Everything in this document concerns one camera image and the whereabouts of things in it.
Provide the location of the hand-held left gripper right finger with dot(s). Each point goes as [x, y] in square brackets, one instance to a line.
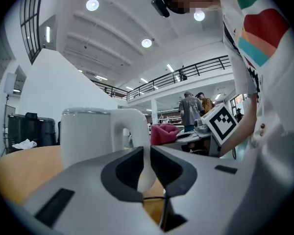
[210, 192]

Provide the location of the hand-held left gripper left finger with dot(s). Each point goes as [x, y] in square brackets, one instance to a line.
[88, 180]

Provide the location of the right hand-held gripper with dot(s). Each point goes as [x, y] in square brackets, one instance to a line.
[223, 125]

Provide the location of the pink cloth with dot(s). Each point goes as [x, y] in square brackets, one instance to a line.
[164, 133]

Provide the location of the white kettle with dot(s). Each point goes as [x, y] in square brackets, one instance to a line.
[85, 136]

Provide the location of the person's right forearm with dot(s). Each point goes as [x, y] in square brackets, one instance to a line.
[240, 131]

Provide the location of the grey plastic bin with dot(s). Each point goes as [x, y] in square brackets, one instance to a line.
[47, 131]

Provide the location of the black balcony railing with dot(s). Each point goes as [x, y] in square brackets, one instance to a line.
[161, 77]

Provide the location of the white rag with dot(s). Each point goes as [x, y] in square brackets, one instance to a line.
[24, 144]

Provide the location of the black office chair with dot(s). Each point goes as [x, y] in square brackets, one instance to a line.
[31, 116]

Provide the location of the black storage crate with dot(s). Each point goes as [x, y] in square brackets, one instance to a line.
[16, 128]

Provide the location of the round ceiling light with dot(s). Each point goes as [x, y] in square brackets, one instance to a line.
[146, 43]
[92, 4]
[199, 15]

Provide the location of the white printed t-shirt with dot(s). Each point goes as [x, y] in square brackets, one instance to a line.
[279, 82]

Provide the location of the white light panel on stand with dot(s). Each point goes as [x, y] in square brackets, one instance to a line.
[10, 83]

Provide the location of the vertical tube light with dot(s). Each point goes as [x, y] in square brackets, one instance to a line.
[47, 34]

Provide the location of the black-framed interior window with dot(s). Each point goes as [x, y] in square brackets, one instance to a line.
[30, 21]

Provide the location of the black head-worn camera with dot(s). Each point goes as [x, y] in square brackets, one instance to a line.
[160, 7]

